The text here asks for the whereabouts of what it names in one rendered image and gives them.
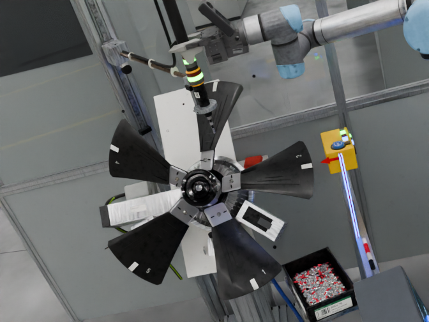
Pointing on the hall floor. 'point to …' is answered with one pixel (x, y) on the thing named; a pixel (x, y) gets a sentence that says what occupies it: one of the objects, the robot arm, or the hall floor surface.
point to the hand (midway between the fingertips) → (173, 45)
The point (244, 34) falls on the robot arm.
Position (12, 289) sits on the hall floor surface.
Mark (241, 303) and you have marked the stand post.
